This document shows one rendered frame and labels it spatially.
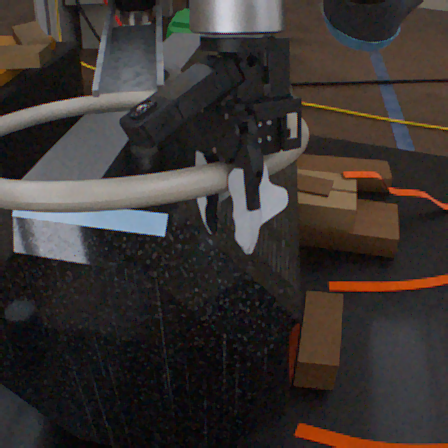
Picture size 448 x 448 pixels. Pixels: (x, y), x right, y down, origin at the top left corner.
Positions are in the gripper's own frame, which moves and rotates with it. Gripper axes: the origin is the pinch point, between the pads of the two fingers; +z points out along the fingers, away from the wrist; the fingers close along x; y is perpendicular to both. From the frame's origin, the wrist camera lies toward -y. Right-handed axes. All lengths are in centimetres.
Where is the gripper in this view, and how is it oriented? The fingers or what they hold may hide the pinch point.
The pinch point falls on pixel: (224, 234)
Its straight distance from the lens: 57.6
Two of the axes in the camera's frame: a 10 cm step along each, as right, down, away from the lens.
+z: 0.2, 9.1, 4.0
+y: 8.1, -2.5, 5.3
